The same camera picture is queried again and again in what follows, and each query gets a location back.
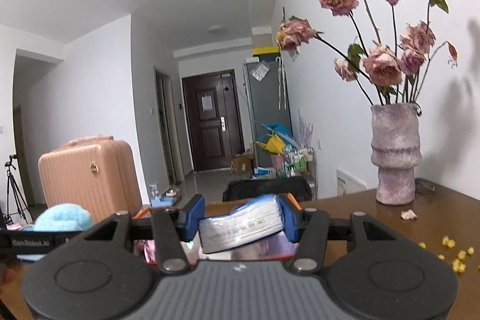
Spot light blue fluffy towel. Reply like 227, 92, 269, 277
16, 202, 95, 262

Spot blue wet wipes pack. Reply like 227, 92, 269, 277
199, 194, 283, 254

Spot red cardboard box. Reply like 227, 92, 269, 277
131, 192, 303, 268

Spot cluttered utility cart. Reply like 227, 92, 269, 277
251, 147, 318, 199

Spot black chair back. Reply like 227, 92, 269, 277
222, 176, 313, 202

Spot fallen pink petal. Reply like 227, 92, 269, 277
400, 209, 417, 221

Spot brown cardboard carton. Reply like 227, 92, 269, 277
230, 154, 254, 175

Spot pink suitcase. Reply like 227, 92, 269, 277
38, 136, 143, 223

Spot black eyeglasses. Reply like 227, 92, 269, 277
415, 178, 435, 193

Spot purple textured vase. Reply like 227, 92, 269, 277
371, 103, 422, 205

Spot grey refrigerator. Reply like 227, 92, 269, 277
242, 53, 292, 167

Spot yellow flower bits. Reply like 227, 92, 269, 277
417, 235, 476, 275

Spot dark brown entrance door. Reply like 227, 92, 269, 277
182, 70, 245, 171

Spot dried pink rose bouquet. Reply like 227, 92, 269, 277
275, 0, 460, 107

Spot camera tripod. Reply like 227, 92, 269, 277
4, 154, 30, 223

